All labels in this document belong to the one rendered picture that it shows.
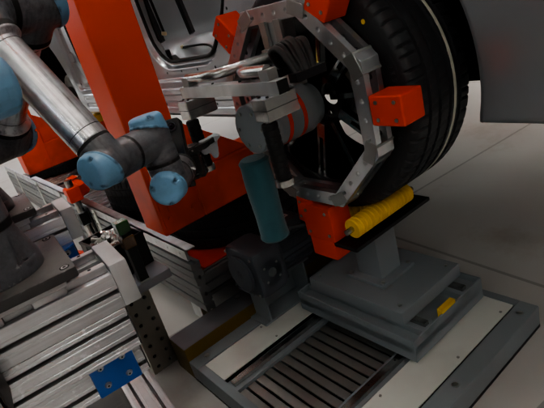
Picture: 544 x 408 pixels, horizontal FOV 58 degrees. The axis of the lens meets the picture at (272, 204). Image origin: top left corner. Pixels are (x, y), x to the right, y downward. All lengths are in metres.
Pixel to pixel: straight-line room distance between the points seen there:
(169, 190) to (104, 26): 0.66
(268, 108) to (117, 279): 0.45
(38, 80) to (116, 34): 0.57
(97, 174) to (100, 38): 0.67
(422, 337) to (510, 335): 0.27
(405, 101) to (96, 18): 0.90
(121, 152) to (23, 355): 0.39
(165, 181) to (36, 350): 0.39
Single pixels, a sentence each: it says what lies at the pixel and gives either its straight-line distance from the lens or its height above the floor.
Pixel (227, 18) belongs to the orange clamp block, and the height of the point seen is 1.11.
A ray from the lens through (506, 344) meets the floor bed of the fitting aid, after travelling 1.61.
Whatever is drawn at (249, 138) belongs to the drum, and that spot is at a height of 0.83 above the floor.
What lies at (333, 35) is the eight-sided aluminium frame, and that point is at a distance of 1.15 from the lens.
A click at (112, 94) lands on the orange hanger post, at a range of 1.54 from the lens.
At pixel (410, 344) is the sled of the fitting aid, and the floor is 0.16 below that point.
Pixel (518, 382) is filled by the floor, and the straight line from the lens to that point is 1.61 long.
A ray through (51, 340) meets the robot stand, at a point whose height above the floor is 0.69.
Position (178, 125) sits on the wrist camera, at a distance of 1.22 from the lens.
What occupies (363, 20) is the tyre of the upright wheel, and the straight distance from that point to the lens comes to 1.20.
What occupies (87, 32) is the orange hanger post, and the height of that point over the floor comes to 1.18.
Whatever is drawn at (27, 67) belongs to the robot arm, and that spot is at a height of 1.13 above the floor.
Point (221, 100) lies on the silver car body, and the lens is 2.04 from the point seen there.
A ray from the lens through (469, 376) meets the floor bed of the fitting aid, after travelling 1.51.
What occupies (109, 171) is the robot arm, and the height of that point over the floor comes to 0.93.
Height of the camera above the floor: 1.13
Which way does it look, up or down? 22 degrees down
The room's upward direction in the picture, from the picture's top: 16 degrees counter-clockwise
